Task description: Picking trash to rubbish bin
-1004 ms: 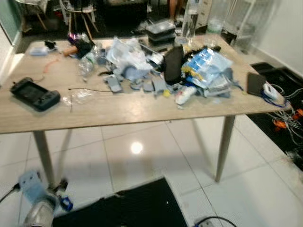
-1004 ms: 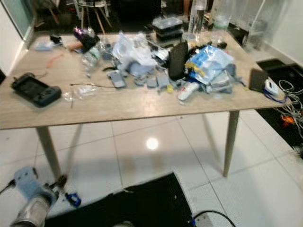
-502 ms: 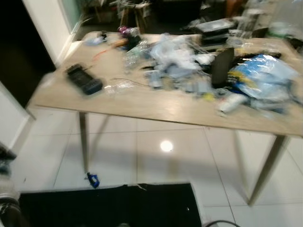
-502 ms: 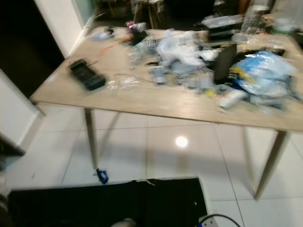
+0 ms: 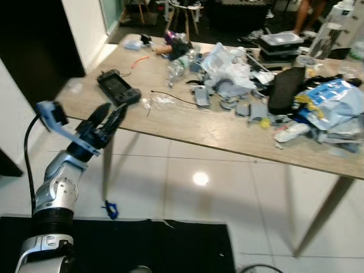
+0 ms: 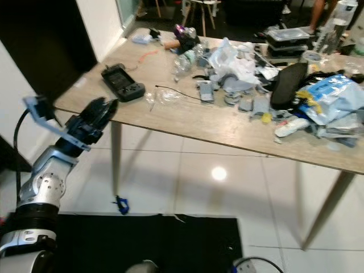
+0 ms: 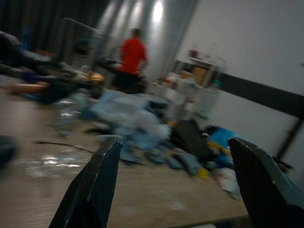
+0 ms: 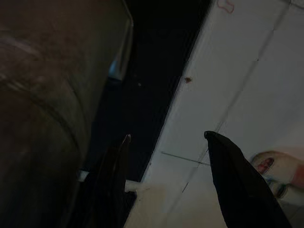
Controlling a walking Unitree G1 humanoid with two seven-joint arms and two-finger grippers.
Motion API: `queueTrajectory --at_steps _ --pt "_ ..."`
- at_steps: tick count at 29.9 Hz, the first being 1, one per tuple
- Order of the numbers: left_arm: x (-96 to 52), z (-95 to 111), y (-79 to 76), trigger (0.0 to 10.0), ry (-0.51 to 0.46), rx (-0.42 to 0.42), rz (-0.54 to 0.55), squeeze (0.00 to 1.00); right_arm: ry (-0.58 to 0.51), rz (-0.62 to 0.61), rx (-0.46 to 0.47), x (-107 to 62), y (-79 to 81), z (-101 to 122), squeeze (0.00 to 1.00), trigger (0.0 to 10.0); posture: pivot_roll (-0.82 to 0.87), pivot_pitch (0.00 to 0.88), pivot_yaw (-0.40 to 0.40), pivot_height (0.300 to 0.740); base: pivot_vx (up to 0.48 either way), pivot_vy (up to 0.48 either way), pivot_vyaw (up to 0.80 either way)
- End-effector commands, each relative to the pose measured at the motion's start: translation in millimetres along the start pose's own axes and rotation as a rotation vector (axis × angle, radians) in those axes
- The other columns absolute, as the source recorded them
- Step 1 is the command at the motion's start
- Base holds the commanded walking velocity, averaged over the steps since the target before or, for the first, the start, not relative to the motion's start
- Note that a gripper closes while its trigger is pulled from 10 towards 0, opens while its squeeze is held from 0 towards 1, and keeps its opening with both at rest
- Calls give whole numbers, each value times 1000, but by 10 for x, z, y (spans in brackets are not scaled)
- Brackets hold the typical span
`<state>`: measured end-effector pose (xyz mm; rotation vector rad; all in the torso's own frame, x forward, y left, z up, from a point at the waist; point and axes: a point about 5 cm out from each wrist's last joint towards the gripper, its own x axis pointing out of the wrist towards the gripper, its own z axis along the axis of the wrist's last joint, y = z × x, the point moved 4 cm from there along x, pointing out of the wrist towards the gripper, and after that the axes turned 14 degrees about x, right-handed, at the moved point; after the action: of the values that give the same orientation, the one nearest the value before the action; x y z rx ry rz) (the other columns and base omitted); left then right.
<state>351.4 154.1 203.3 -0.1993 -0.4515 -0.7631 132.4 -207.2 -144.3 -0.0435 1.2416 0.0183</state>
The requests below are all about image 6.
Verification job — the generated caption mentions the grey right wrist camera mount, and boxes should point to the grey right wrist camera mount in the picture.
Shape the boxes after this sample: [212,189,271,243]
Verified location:
[232,259,257,273]

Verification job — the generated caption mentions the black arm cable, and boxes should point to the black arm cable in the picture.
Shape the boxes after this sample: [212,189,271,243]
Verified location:
[245,257,285,273]
[14,108,36,200]

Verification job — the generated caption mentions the light blue small pack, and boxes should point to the light blue small pack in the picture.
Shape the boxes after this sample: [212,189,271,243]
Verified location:
[132,33,151,45]

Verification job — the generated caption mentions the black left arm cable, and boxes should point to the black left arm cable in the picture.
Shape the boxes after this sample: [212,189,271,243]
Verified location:
[14,108,36,200]

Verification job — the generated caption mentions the person's bare legs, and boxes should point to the person's bare legs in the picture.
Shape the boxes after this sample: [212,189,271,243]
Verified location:
[307,0,339,32]

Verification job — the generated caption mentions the stacked black food containers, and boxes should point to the stacked black food containers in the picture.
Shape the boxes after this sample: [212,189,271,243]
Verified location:
[266,27,313,56]

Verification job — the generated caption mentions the small blue floor object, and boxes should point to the small blue floor object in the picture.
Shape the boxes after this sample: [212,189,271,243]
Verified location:
[114,195,129,216]

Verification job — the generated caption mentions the wooden stool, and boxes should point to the wooden stool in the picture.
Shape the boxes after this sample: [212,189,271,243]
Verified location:
[182,0,222,35]

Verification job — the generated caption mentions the white plastic bag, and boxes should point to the white plastic bag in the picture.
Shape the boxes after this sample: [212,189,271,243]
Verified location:
[208,37,262,86]

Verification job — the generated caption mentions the thin black table cable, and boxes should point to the thin black table cable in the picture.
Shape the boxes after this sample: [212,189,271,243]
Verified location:
[155,85,205,103]

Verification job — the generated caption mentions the black oval pad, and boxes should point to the black oval pad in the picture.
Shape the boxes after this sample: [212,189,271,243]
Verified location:
[270,61,309,110]

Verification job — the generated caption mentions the black handheld controller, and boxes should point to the black handheld controller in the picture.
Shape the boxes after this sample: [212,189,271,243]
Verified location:
[101,64,147,103]

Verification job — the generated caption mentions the black floor mat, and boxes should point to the black floor mat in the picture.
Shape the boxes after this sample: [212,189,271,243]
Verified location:
[0,213,244,273]

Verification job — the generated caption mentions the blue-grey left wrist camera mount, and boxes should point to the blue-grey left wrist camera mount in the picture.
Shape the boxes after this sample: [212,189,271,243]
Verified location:
[24,96,92,151]

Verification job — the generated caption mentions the black door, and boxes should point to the black door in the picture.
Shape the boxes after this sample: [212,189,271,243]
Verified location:
[0,0,97,103]

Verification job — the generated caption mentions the white crumpled tube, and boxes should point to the white crumpled tube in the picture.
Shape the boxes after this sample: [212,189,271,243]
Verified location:
[274,117,311,138]

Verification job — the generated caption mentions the clear plastic wrapper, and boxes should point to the clear plastic wrapper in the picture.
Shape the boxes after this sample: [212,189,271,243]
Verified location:
[145,88,185,106]

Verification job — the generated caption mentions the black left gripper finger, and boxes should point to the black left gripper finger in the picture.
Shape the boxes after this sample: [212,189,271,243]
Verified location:
[100,99,120,133]
[81,98,106,120]

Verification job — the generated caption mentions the blue plastic bag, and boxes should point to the blue plastic bag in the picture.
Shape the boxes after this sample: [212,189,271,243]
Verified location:
[301,73,364,126]

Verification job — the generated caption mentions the clear plastic bottle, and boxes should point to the clear plastic bottle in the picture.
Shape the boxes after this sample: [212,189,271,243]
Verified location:
[173,50,197,77]

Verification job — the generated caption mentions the tall clear plastic container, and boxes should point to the tall clear plastic container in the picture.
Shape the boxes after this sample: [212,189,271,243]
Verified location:
[316,0,359,55]

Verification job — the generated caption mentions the purple and black toy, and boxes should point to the purple and black toy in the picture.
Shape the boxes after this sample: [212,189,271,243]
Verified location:
[173,24,201,53]

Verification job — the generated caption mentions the light wooden table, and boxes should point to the light wooden table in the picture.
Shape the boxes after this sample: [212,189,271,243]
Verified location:
[54,26,364,251]

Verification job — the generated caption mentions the orange thin cable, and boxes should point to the orange thin cable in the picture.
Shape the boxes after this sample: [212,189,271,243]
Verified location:
[139,49,160,61]

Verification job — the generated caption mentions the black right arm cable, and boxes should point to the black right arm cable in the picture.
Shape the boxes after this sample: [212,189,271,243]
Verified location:
[245,257,285,273]

